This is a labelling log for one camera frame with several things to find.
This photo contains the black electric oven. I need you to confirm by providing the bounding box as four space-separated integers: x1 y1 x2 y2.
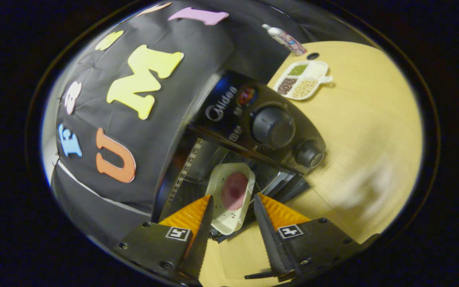
152 71 326 244

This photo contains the square white plate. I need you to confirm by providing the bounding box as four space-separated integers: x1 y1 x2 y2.
206 162 256 236

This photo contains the white divided snack tray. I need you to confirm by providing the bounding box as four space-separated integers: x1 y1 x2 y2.
273 61 333 100

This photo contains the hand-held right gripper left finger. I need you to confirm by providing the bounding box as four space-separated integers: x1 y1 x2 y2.
112 195 215 285

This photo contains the pink ham slice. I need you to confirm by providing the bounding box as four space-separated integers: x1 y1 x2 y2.
222 172 248 211

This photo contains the silver printed bottle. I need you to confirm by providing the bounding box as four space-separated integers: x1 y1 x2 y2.
262 24 308 56

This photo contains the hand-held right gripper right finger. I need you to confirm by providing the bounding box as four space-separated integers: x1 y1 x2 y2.
253 193 363 281

